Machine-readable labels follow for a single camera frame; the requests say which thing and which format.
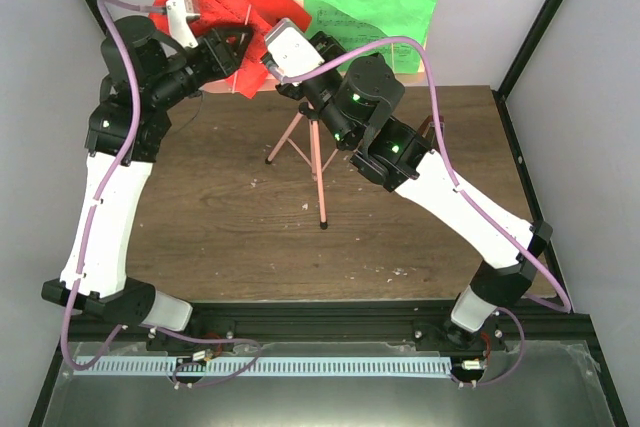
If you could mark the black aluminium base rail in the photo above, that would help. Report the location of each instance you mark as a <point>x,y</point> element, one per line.
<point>422,323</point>

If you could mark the red paper sheet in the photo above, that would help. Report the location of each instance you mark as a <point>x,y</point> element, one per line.
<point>240,7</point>

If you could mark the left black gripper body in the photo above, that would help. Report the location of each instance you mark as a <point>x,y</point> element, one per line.
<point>218,65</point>

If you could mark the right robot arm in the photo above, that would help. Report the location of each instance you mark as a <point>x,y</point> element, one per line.
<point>356,107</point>

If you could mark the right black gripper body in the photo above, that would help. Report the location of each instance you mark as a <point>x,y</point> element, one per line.
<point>324,44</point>

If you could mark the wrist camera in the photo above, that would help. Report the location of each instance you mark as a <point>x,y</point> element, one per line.
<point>269,59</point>
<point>180,14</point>

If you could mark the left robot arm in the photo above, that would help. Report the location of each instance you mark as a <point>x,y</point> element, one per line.
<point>148,73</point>

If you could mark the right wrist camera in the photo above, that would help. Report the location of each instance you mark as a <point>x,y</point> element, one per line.
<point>269,59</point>

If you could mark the green sheet music paper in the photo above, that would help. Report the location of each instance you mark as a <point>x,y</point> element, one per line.
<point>365,2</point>

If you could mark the white slotted cable duct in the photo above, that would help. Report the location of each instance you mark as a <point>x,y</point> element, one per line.
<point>405,367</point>

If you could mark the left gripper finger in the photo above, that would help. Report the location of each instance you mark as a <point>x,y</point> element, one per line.
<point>235,33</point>
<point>238,53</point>

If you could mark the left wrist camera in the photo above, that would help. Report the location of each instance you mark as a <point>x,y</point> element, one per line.
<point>180,14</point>

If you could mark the reddish-brown wooden metronome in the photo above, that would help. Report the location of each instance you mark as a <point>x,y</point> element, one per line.
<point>427,131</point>

